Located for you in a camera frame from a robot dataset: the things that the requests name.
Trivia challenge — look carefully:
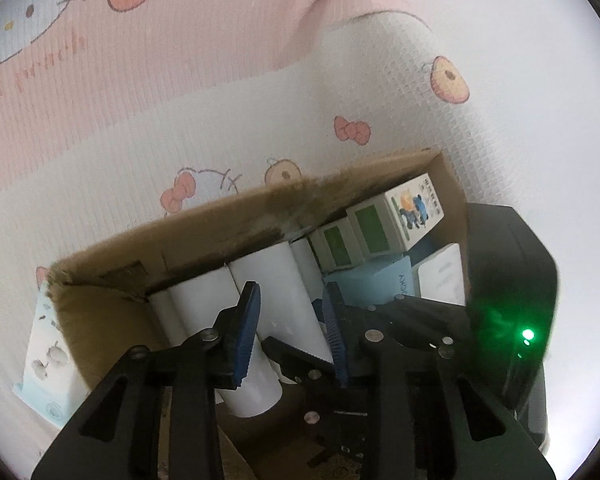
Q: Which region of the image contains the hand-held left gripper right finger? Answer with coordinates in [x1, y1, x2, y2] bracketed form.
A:
[325, 282, 553, 480]

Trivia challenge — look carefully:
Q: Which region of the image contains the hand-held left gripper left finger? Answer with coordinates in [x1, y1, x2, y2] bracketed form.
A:
[31, 281, 260, 480]

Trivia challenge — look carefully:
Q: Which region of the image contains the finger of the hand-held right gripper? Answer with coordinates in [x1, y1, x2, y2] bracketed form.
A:
[347, 294, 473, 357]
[262, 336, 373, 426]

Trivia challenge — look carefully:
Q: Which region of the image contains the brown cardboard box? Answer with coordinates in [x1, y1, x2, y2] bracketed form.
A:
[47, 147, 471, 480]

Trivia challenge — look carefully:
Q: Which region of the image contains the plain white carton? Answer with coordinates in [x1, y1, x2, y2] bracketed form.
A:
[412, 242, 467, 307]

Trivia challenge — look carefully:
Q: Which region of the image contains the light blue carton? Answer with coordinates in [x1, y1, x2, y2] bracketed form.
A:
[322, 255, 414, 311]

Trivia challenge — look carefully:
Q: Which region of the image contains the small green white carton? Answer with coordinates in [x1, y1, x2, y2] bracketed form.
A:
[309, 220, 367, 274]

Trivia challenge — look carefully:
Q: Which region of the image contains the green white cartoon carton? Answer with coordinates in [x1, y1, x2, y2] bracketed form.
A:
[345, 172, 448, 261]

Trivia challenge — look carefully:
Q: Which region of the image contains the light blue tissue packet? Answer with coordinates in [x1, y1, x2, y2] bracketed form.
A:
[12, 280, 88, 431]

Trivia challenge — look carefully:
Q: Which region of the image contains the pink cartoon printed blanket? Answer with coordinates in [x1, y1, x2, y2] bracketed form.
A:
[0, 0, 481, 480]

